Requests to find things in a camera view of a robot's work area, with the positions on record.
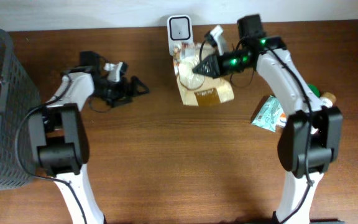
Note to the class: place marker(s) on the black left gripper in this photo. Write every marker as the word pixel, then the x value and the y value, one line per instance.
pixel 123 93

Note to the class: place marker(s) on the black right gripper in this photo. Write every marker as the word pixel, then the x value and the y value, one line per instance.
pixel 219 65

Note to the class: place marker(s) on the beige seed pouch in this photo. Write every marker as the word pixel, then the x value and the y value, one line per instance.
pixel 195 89

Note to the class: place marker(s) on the teal wet wipes pack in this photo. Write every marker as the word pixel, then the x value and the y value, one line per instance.
pixel 267 113

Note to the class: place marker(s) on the orange juice carton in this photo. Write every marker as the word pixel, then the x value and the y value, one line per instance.
pixel 282 121

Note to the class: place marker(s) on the green lid jar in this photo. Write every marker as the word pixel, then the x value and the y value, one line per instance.
pixel 314 89

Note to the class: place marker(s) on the white cream tube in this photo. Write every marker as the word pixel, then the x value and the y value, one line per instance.
pixel 326 100

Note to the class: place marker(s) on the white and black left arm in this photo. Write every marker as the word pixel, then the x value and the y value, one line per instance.
pixel 57 134

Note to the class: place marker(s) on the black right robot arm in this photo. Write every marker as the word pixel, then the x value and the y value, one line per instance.
pixel 310 139

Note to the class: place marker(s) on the white barcode scanner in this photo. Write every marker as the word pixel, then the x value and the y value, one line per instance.
pixel 179 30

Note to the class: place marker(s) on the grey perforated plastic basket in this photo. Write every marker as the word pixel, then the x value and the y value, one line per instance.
pixel 18 95

